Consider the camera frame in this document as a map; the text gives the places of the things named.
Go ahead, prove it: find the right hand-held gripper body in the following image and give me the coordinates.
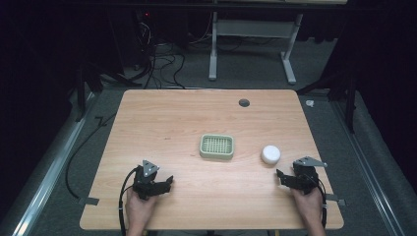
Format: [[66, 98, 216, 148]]
[[283, 155, 328, 196]]

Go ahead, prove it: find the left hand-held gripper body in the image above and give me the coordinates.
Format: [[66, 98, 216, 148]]
[[132, 159, 165, 202]]

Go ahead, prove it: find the white round soap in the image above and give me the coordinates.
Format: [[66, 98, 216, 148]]
[[261, 145, 282, 165]]

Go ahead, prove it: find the green soap dish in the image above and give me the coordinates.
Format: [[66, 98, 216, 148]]
[[199, 133, 235, 161]]

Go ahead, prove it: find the person's right hand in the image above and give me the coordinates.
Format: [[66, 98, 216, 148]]
[[290, 185, 325, 228]]

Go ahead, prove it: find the person's left hand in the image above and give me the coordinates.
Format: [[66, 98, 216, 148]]
[[125, 187, 159, 229]]

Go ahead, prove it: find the grey tape strip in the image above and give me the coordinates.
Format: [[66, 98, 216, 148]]
[[78, 197, 100, 207], [326, 193, 347, 207]]

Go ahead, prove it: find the wooden table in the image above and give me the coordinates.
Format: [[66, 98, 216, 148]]
[[79, 88, 345, 231]]

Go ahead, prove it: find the black tripod stand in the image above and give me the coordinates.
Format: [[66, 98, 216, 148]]
[[74, 60, 143, 123], [296, 70, 358, 134]]

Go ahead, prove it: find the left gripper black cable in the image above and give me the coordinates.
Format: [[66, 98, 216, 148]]
[[118, 166, 140, 236]]

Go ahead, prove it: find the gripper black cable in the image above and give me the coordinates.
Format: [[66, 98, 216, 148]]
[[118, 166, 140, 236], [304, 173, 328, 229]]

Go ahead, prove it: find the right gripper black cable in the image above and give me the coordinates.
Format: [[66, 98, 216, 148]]
[[304, 173, 328, 229]]

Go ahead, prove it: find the metal floor rail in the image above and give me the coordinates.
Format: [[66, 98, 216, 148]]
[[9, 92, 96, 236], [330, 101, 407, 236]]

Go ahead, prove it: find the black floor cable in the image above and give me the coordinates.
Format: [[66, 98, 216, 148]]
[[64, 112, 118, 200]]

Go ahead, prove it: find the bundle of black cables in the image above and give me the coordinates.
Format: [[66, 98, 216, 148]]
[[132, 9, 187, 90]]

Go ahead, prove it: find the white metal desk frame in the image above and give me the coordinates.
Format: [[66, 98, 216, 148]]
[[208, 11, 304, 86]]

